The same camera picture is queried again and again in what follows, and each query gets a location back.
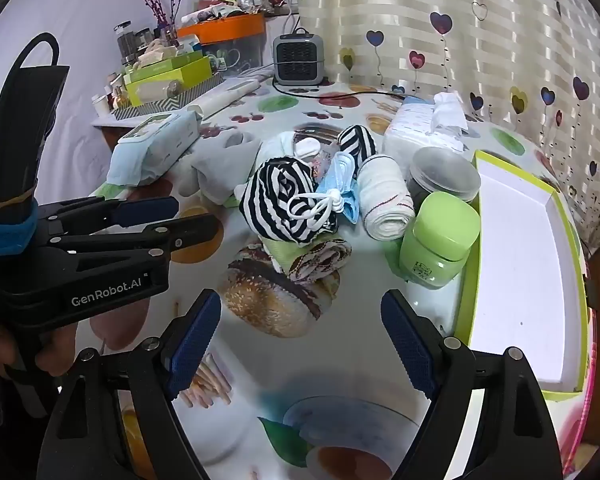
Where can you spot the chevron patterned tray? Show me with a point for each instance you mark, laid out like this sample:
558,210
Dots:
180,100

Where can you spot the tall glass jar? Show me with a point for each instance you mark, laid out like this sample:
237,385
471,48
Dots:
125,40

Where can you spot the green plastic jar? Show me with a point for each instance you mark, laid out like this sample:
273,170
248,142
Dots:
440,240

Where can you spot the green white cardboard box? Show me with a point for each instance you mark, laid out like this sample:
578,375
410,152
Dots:
520,270

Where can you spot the brown patterned cloth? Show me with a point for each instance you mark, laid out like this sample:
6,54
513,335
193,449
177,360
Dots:
325,257

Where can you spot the rolled white paper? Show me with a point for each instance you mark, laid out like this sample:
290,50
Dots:
225,96

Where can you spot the black white striped sock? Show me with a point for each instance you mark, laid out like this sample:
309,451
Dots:
357,142

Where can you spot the black white striped cloth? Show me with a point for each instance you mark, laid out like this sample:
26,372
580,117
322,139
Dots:
275,195

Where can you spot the small white sock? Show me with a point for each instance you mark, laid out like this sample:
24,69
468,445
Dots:
307,147

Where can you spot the orange lidded clear box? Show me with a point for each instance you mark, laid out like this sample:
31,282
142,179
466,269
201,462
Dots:
230,27

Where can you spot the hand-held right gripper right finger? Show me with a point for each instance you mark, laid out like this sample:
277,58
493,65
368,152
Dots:
405,340

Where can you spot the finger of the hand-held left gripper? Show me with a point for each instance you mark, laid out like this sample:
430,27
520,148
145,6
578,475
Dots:
145,210
185,232

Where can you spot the green cardboard tissue box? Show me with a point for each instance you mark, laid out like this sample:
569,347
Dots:
180,72

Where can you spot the person's left hand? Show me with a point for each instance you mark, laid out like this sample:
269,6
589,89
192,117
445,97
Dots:
57,355

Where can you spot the soft tissue pack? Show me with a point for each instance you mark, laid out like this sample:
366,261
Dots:
415,130

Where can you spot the grey desktop heater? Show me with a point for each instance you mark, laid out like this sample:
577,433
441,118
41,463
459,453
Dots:
300,60

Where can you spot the blue face mask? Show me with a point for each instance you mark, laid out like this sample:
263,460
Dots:
341,175

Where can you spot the clear round lidded container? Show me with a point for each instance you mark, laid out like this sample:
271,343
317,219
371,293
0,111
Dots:
445,172

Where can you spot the blue wet wipes pack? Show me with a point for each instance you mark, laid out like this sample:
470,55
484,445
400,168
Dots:
165,142

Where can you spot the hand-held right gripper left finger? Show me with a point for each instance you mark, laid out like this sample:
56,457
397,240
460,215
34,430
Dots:
195,345

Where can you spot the striped heart print curtain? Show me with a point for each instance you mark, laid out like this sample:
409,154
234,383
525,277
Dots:
430,10

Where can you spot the short glass jar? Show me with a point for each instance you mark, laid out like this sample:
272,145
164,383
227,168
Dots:
143,37

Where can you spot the light grey sock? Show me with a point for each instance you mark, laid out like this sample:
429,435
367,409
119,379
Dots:
220,170

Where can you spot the white striped towel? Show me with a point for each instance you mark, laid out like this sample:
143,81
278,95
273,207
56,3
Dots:
385,200

